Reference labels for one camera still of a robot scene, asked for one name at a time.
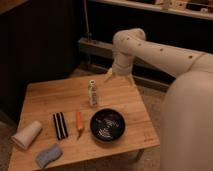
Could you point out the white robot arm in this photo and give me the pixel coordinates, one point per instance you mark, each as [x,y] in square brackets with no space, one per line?
[186,138]

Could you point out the orange carrot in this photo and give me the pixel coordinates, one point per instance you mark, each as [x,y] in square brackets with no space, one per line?
[79,124]

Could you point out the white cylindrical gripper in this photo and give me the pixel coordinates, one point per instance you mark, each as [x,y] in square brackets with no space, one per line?
[121,66]

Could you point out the wooden table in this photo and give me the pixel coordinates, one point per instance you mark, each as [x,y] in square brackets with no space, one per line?
[69,96]

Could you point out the white paper cup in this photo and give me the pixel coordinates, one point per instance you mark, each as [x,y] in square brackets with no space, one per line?
[25,137]

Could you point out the blue grey sponge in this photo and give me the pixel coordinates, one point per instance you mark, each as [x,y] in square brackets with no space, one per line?
[48,155]

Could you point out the metal pole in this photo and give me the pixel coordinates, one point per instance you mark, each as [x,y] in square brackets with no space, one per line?
[88,33]

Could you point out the wooden shelf unit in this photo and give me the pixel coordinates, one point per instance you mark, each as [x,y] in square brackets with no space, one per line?
[100,46]

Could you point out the black round pan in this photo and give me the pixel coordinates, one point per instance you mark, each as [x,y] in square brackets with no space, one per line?
[107,125]

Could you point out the black white striped block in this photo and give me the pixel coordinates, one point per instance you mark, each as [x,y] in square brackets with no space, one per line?
[60,126]

